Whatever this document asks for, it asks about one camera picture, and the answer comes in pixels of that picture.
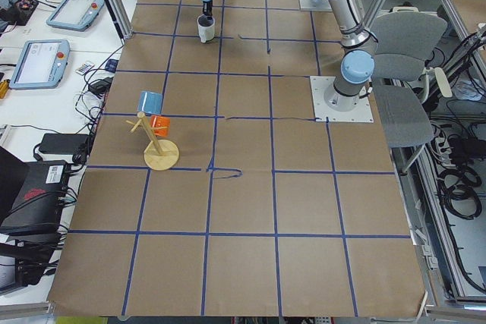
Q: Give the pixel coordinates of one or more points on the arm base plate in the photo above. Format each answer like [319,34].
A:
[330,106]
[315,5]

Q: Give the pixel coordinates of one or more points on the small remote control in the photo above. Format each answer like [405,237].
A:
[84,68]

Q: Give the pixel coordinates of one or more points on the black power adapter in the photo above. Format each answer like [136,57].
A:
[61,144]

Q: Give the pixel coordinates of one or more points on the teach pendant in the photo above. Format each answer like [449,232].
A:
[41,65]
[76,15]

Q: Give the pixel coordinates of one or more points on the far teach pendant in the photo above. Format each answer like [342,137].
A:
[76,15]

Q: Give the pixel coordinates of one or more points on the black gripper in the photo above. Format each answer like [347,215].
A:
[206,6]

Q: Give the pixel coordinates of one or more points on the grey office chair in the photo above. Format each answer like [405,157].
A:
[406,38]

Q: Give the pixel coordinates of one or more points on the black computer box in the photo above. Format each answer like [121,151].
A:
[31,195]

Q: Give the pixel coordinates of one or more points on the blue mug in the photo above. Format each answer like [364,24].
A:
[150,103]

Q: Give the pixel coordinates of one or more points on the orange mug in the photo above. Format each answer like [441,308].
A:
[160,125]

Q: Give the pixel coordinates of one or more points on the near teach pendant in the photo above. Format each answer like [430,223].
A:
[41,65]

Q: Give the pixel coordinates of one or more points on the white grey-lined mug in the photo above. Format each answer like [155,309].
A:
[206,28]

